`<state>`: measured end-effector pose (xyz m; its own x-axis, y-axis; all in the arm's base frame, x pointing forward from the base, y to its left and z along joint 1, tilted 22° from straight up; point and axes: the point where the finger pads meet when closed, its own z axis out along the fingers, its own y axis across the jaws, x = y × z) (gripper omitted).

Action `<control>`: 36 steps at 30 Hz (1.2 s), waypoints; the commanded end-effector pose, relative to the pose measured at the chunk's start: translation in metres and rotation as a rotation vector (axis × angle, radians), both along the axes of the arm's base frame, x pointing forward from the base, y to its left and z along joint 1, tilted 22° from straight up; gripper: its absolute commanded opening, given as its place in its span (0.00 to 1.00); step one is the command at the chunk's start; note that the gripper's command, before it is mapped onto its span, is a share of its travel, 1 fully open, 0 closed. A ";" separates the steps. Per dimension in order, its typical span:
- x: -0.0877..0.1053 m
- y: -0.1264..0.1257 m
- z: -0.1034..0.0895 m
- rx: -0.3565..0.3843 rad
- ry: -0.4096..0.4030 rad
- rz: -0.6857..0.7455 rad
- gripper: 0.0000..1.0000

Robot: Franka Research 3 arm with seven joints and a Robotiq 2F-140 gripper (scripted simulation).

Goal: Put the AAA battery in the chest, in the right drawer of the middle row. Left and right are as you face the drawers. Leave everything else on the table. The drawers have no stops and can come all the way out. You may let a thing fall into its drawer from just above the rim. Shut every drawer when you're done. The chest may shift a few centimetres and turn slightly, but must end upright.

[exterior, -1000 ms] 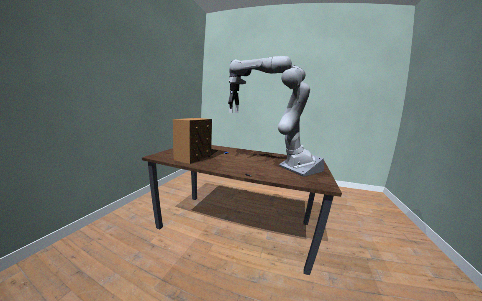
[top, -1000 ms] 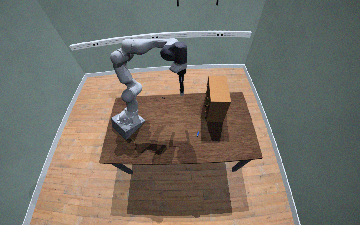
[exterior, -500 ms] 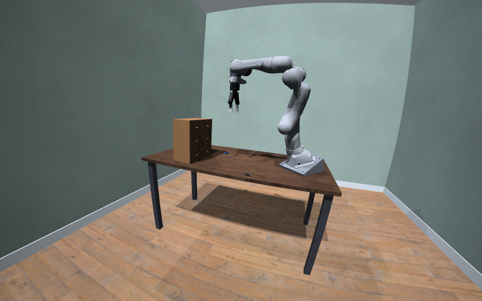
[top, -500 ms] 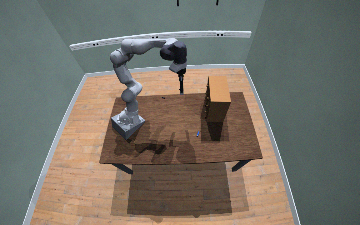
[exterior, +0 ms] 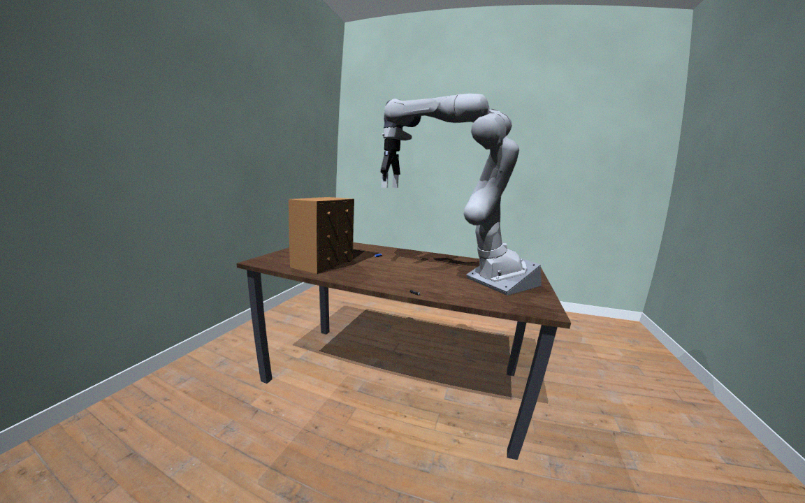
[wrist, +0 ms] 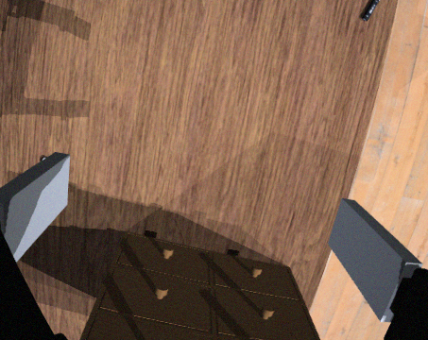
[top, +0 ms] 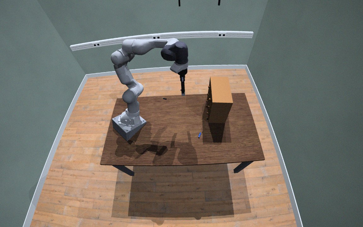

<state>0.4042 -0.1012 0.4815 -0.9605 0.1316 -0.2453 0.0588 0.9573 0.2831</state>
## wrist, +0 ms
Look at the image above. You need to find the wooden chest of drawers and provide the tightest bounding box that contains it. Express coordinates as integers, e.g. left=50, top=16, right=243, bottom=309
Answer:
left=79, top=231, right=320, bottom=340

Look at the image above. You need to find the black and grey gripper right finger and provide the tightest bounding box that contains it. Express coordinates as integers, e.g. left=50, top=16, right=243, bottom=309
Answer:
left=328, top=198, right=428, bottom=340

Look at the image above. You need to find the black aaa battery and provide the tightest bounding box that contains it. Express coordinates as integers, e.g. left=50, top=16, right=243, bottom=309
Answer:
left=362, top=0, right=380, bottom=21

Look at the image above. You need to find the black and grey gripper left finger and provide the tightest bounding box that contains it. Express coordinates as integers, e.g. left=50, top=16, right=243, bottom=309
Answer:
left=0, top=152, right=70, bottom=340

